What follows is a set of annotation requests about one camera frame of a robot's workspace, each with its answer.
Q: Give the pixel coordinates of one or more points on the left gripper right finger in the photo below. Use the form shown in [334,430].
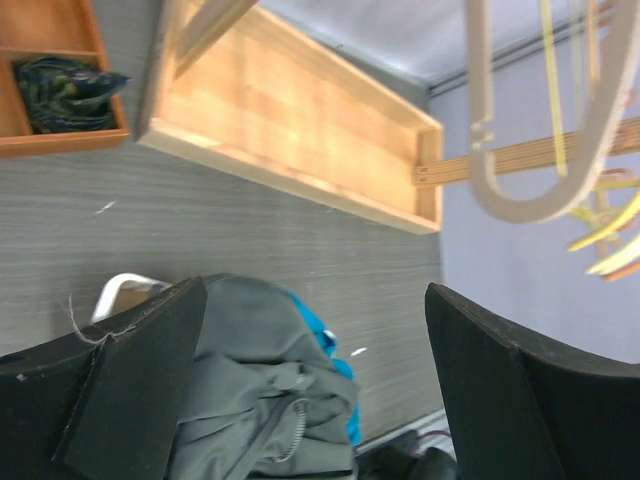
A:
[521,405]

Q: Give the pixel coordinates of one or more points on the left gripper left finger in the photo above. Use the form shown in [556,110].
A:
[104,403]

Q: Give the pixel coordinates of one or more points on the grey t shirt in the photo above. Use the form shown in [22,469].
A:
[266,398]

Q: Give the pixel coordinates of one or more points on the wooden hanger with metal hook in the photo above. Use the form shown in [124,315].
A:
[615,189]

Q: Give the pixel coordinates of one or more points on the wooden hanger grey shirt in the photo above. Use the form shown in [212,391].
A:
[578,156]

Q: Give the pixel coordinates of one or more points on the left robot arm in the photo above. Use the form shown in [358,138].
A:
[405,455]

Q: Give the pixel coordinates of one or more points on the white plastic basket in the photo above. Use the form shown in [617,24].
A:
[123,292]

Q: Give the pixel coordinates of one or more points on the wooden clothes rack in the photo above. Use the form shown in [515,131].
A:
[235,88]

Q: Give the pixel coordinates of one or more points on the brown wooden compartment tray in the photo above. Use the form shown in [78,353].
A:
[69,29]

